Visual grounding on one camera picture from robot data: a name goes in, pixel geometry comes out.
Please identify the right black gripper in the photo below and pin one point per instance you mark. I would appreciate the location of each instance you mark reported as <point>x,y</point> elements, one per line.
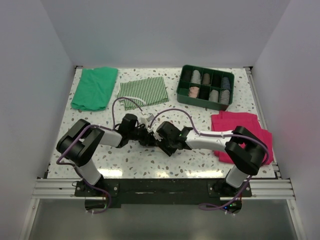
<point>169,151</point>

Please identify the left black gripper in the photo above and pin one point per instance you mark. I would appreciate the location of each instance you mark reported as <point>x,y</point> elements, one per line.
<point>147,140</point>

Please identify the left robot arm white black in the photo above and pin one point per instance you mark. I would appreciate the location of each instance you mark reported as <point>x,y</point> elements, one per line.
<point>80,142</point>

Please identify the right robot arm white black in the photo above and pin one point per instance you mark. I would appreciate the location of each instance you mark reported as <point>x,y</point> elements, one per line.
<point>245,150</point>

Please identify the green white striped underwear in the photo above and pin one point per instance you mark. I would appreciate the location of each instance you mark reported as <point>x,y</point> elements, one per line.
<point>145,92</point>

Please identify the pink rolled underwear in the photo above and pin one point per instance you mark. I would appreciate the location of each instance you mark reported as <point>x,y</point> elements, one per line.
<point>193,92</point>

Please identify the pink folded cloth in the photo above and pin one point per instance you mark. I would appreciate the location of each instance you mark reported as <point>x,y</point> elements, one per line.
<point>226,121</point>

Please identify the green folded cloth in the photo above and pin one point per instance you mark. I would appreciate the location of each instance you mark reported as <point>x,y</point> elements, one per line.
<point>94,89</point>

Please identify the beige grey rolled sock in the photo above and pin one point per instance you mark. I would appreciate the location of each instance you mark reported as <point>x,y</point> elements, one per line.
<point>214,96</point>

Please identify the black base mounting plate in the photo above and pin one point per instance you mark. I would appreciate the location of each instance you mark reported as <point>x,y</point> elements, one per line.
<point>160,191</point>

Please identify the green divided storage tray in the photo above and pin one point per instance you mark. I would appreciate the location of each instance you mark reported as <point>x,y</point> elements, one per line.
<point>202,99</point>

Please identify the grey striped rolled sock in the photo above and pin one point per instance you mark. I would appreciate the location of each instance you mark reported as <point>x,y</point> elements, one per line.
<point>225,97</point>

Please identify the brown rolled sock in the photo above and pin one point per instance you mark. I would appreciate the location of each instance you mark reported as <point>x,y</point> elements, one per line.
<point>206,79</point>

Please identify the blue striped rolled sock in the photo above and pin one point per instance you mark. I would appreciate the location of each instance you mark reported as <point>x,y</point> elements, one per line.
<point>225,84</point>

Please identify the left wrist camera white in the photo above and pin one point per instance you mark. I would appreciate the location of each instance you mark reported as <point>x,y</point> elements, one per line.
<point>146,118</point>

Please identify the aluminium frame rail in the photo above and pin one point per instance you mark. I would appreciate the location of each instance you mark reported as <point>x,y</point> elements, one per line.
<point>261,189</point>

